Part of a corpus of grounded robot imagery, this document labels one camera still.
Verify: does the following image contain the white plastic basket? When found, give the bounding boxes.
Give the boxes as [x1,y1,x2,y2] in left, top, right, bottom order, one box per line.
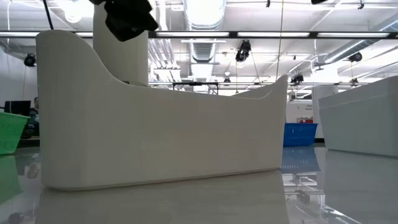
[318,75,398,158]
[35,29,289,191]

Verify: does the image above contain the person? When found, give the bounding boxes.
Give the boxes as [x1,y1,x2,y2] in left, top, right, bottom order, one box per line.
[27,96,40,138]

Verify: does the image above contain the black computer monitor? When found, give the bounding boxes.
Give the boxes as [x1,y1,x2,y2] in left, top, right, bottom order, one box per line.
[3,100,32,118]

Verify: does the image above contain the white shade table lamp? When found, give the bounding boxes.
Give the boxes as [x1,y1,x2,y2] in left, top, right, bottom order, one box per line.
[92,2,149,87]

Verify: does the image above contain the black overhead beam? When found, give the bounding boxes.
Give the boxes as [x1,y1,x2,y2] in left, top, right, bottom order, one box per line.
[0,30,398,40]

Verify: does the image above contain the silver ceiling air duct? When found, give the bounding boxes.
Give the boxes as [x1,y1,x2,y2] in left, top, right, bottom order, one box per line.
[182,0,228,63]

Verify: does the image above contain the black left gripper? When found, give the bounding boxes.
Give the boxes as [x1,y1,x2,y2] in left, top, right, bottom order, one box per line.
[88,0,160,42]

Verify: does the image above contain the black metal frame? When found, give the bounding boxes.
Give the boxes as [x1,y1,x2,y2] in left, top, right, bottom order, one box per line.
[172,81,220,95]

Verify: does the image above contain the green slatted plastic basket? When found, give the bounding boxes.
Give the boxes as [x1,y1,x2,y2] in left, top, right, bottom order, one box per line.
[0,111,31,156]

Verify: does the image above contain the black ceiling cable reel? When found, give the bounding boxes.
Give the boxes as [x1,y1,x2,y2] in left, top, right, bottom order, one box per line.
[290,73,305,85]
[234,39,252,63]
[348,51,363,63]
[24,52,37,68]

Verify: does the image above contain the blue slatted plastic basket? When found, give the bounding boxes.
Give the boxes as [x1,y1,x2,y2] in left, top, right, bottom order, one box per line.
[282,122,319,147]

